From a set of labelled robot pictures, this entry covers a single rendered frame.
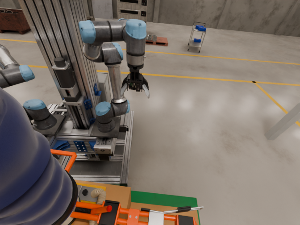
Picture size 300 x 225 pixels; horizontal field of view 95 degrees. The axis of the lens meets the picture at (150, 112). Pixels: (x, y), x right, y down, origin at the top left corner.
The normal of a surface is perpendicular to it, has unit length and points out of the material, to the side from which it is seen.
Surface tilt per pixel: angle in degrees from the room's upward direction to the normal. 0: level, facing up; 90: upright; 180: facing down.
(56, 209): 75
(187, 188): 0
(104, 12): 82
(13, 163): 93
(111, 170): 0
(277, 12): 90
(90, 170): 0
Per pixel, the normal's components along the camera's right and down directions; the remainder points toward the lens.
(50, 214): 0.74, 0.30
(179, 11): 0.02, 0.70
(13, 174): 0.89, 0.45
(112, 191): 0.09, -0.72
